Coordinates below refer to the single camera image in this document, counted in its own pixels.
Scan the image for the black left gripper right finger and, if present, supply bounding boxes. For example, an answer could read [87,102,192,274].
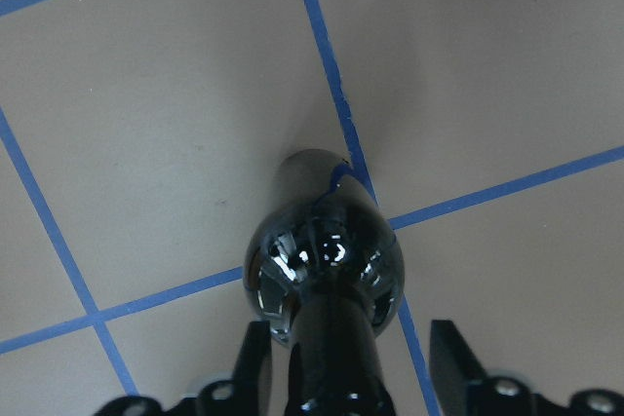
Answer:
[429,320,623,416]

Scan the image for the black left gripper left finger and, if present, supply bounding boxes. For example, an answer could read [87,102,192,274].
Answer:
[97,321,272,415]

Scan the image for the dark wine bottle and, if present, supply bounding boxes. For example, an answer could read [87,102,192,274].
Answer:
[244,149,405,415]

